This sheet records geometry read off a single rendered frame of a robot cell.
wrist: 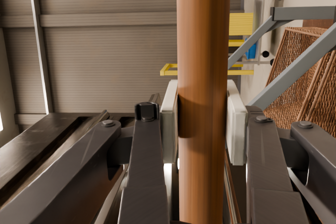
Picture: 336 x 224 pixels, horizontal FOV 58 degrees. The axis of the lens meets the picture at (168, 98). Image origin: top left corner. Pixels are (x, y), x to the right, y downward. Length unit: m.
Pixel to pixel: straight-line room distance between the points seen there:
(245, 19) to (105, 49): 3.76
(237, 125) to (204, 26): 0.05
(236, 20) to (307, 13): 5.24
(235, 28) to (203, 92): 6.12
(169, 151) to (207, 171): 0.04
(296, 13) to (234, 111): 0.93
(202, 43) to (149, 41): 7.81
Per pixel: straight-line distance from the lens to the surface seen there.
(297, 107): 1.76
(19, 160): 1.46
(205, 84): 0.17
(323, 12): 1.10
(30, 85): 9.27
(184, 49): 0.17
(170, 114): 0.15
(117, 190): 0.85
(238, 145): 0.16
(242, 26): 6.30
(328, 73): 1.16
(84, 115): 1.91
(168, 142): 0.16
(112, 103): 8.51
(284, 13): 1.06
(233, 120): 0.15
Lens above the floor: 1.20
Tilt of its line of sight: 5 degrees up
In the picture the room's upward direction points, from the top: 90 degrees counter-clockwise
